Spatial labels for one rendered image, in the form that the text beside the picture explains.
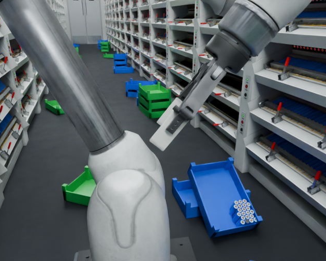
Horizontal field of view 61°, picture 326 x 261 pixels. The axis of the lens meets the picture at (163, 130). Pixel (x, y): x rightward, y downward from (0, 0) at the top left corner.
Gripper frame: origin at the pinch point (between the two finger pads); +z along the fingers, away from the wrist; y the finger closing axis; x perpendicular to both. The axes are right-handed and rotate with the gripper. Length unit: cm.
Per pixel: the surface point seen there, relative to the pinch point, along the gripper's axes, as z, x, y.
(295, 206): 5, -71, 59
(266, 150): -4, -55, 80
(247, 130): -5, -43, 89
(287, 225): 12, -70, 52
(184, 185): 33, -33, 72
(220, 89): -12, -25, 127
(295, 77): -35, -35, 65
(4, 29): 38, 94, 108
